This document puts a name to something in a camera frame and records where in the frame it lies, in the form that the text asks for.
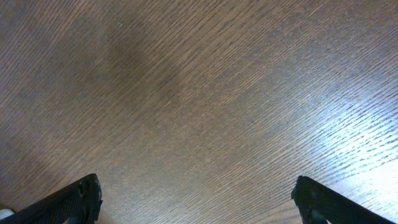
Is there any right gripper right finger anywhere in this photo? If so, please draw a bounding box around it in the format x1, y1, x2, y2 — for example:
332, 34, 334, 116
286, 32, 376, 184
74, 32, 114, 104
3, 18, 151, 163
291, 175, 394, 224

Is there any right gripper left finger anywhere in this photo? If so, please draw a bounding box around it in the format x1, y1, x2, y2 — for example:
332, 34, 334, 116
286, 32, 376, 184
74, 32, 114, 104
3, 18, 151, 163
1, 174, 103, 224

